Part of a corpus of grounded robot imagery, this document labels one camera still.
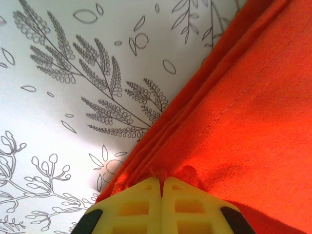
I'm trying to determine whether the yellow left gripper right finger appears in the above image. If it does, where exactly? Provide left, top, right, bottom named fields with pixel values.
left=161, top=175, right=256, bottom=234

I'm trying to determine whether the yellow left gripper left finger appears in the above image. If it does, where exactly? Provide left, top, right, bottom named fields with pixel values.
left=70, top=176, right=163, bottom=234

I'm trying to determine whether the orange t-shirt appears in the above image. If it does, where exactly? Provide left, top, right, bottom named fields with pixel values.
left=94, top=0, right=312, bottom=234

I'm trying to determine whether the floral patterned tablecloth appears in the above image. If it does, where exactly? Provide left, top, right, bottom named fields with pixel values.
left=0, top=0, right=247, bottom=234

